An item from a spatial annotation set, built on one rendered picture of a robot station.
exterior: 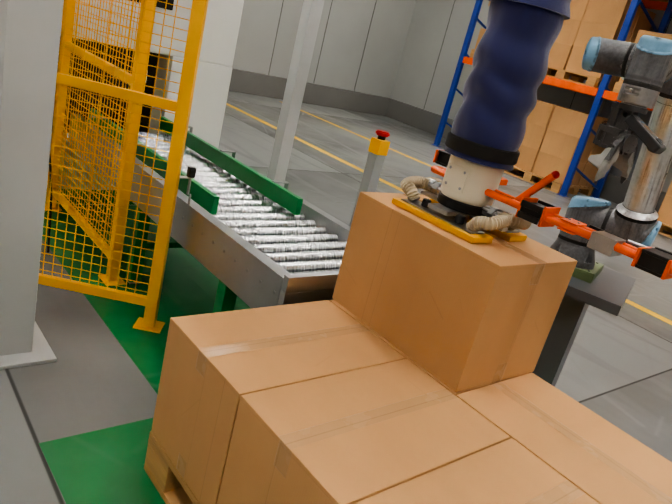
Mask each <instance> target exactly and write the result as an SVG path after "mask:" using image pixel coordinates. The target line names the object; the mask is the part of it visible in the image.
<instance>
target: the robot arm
mask: <svg viewBox="0 0 672 504"><path fill-rule="evenodd" d="M582 69H583V70H587V71H588V72H590V71H592V72H597V73H602V74H608V75H613V76H619V77H621V78H622V79H623V80H624V81H623V83H622V86H621V89H620V91H619V94H618V96H617V100H619V101H621V103H620V102H619V103H615V102H611V105H610V107H612V110H611V113H610V116H609V118H608V121H606V122H607V123H606V122H605V121H604V122H605V123H604V122H603V123H602V124H600V125H599V127H598V130H597V132H596V135H595V138H594V140H593V143H594V144H595V145H598V146H599V147H602V148H605V149H604V151H603V152H602V153H601V154H596V155H591V156H589V158H588V161H589V162H590V163H591V164H592V165H594V166H595V167H597V168H598V171H597V173H596V176H595V179H594V181H598V180H600V179H602V178H604V177H605V174H606V173H607V171H608V170H609V169H610V167H611V165H613V166H614V167H616V168H617V169H619V170H620V171H622V175H621V180H620V183H621V184H622V183H624V182H625V181H626V179H627V178H628V176H629V173H630V171H631V169H632V166H633V164H634V161H635V157H636V154H637V149H638V140H639V139H640V140H641V141H642V142H643V143H642V146H641V149H640V152H639V155H638V159H637V162H636V165H635V168H634V171H633V174H632V177H631V181H630V184H629V187H628V190H627V193H626V196H625V200H624V202H622V203H620V204H618V205H617V206H616V209H615V208H611V207H610V206H611V202H610V201H606V200H602V199H598V198H592V197H586V196H574V197H572V199H571V201H570V203H569V206H568V208H567V211H566V214H565V218H572V219H575V220H577V221H580V222H582V223H585V224H587V226H586V227H589V226H590V225H593V226H595V227H598V228H600V229H603V230H605V232H607V233H610V234H612V235H615V236H617V237H620V238H622V239H624V240H626V243H627V244H630V243H628V242H627V241H628V240H631V241H634V242H636V243H639V244H642V245H645V246H647V247H651V246H652V244H653V242H654V240H655V238H656V236H657V234H658V232H659V230H660V228H661V225H662V222H660V221H657V219H658V216H659V215H658V213H657V212H656V210H655V208H656V205H657V202H658V199H659V196H660V193H661V190H662V187H663V185H664V182H665V179H666V176H667V173H668V170H669V167H670V164H671V162H672V40H669V39H665V38H660V37H655V36H649V35H643V36H641V38H640V40H639V42H638V43H632V42H625V41H619V40H613V39H607V38H601V37H592V38H590V40H589V41H588V43H587V46H586V48H585V51H584V55H583V59H582ZM647 108H650V109H653V111H652V114H651V117H650V121H649V124H648V126H647V125H646V124H645V123H644V122H643V121H642V120H641V118H640V117H638V113H642V114H647V112H648V109H647ZM588 241H589V240H588V239H586V238H584V237H581V236H579V235H571V234H569V233H567V232H564V231H562V230H560V232H559V235H558V237H557V239H556V240H555V242H554V243H553V244H552V245H551V246H550V248H551V249H554V250H556V251H558V252H560V253H562V254H564V255H566V256H568V257H571V258H573V259H575V260H577V264H576V268H581V269H587V270H592V269H594V266H595V250H593V249H591V248H589V247H587V243H588ZM630 245H632V246H634V247H637V248H639V247H638V246H636V245H633V244H630Z"/></svg>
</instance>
